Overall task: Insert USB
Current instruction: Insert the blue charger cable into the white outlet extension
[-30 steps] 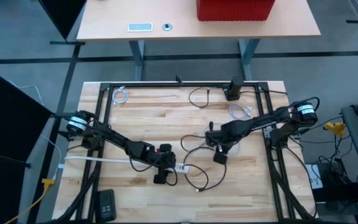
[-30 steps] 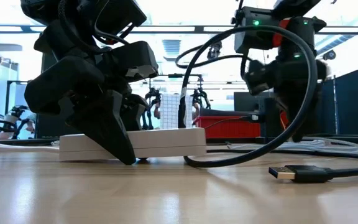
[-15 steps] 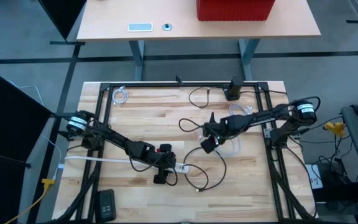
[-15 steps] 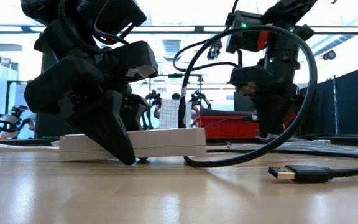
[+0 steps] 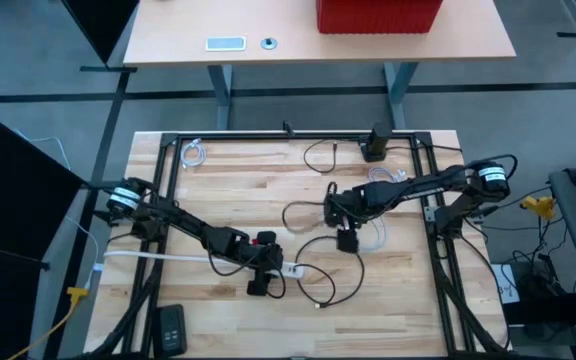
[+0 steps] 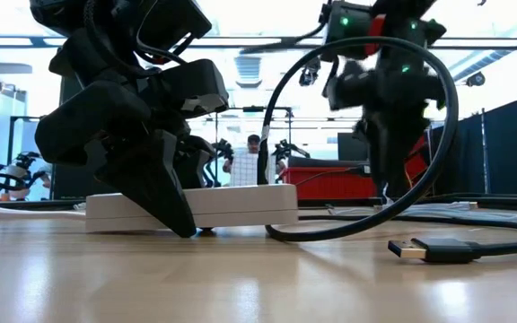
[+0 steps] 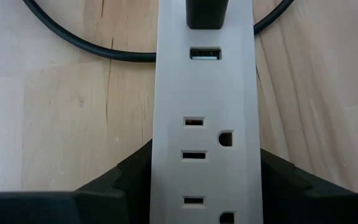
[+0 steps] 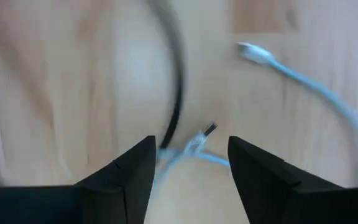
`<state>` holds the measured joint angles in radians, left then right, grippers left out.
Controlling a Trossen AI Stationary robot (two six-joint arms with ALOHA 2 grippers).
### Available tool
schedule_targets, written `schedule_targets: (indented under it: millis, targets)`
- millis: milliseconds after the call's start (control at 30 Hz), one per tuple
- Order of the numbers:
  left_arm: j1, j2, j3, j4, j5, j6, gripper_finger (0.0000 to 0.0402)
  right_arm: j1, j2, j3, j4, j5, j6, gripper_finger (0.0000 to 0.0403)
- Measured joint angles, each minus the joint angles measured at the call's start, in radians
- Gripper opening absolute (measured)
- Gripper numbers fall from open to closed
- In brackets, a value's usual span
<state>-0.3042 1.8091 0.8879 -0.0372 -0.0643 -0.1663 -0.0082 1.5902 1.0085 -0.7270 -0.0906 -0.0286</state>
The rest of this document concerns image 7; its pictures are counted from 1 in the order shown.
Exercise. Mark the white power strip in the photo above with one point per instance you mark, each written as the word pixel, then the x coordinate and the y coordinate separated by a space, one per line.
pixel 207 93

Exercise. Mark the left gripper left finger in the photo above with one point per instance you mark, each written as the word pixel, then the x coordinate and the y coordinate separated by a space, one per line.
pixel 129 193

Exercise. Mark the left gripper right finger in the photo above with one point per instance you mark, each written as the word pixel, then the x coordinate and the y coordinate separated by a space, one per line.
pixel 291 199

